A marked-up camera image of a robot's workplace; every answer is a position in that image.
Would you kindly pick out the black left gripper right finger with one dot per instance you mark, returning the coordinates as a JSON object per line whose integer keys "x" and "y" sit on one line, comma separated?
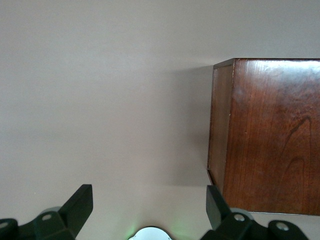
{"x": 217, "y": 212}

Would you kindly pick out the brown table cloth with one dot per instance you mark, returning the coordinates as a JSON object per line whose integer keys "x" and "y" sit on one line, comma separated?
{"x": 87, "y": 100}

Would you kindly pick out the dark brown wooden cabinet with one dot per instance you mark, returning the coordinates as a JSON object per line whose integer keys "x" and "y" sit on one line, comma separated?
{"x": 270, "y": 137}

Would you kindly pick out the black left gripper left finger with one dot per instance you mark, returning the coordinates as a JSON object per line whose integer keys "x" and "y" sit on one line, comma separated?
{"x": 77, "y": 210}

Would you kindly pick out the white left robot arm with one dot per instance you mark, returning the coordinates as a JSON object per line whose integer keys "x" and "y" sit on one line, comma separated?
{"x": 150, "y": 235}

